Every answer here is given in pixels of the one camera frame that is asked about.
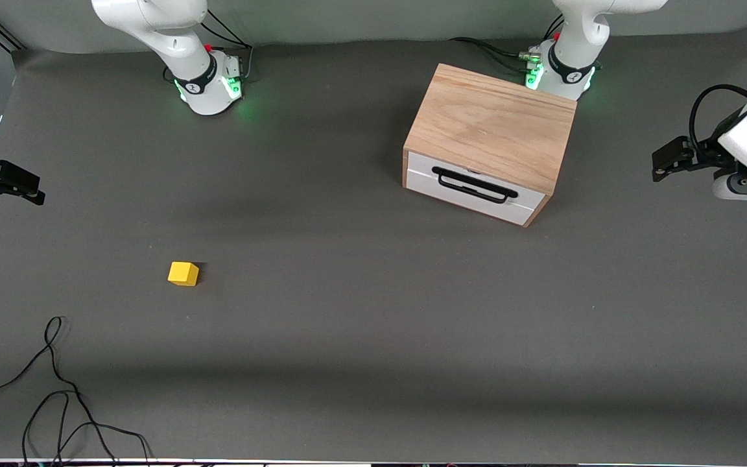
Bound black arm base cables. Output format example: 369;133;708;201
449;16;565;75
163;9;255;84

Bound black right arm base cables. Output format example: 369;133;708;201
163;9;255;84

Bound yellow wooden block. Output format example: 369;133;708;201
167;261;200;287

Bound thin black loose cable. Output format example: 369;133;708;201
0;316;119;465
21;389;154;465

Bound wooden drawer cabinet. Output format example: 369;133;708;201
402;63;578;228

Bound white-fronted wooden drawer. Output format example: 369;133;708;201
407;151;545;226

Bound black left arm base cables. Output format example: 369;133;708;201
449;16;565;75

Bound black metal drawer handle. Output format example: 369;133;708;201
431;166;519;205

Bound black left arm wrist cable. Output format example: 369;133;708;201
689;84;747;154

